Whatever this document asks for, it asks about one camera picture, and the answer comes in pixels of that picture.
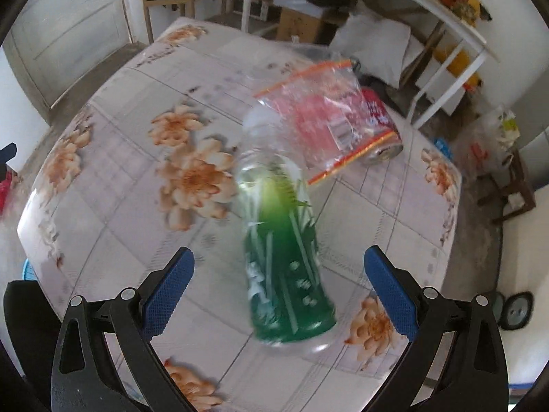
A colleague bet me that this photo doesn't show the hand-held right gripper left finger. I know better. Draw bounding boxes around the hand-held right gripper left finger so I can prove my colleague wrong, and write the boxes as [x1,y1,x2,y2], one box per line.
[51,247,196,412]

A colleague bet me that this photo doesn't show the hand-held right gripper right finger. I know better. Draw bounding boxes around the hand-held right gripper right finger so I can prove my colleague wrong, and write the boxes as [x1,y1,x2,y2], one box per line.
[364,245,510,412]

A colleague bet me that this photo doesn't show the green plastic bottle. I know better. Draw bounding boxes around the green plastic bottle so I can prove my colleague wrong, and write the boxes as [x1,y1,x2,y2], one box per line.
[235,105,337,357]

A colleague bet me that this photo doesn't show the black rice cooker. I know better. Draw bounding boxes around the black rice cooker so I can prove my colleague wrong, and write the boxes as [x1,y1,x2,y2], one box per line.
[493,291,535,331]

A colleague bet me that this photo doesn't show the red drink can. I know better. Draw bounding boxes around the red drink can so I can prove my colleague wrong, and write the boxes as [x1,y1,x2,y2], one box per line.
[360,87,405,167]

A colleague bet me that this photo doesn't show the wooden stool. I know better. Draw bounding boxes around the wooden stool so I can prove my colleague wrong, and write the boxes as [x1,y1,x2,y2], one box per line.
[478,150,537,224]

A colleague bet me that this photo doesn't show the white plastic shopping bag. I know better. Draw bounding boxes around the white plastic shopping bag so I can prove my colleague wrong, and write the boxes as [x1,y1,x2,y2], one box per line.
[457,105,522,176]

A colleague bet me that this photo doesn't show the clear red printed zip bag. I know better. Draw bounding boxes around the clear red printed zip bag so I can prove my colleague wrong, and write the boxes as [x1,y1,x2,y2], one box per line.
[253,59,401,185]

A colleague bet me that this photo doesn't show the white carton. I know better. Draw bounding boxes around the white carton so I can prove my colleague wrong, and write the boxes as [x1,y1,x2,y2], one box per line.
[416,64,466,114]

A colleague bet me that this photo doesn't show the yellow plush toy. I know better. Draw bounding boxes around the yellow plush toy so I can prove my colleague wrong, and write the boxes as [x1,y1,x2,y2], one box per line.
[433,38,481,91]

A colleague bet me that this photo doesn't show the white pillow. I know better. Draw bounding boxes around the white pillow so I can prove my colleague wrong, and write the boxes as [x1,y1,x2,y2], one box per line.
[330,11,412,89]

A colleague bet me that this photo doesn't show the white panelled door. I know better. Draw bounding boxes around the white panelled door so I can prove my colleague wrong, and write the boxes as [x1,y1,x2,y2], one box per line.
[4,0,133,112]

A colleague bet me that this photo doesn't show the cardboard box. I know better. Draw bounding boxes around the cardboard box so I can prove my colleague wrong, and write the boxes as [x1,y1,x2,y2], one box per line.
[277,6,348,44]

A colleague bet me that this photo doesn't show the white desk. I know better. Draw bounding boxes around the white desk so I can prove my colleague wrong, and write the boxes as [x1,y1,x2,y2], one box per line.
[240,0,500,127]

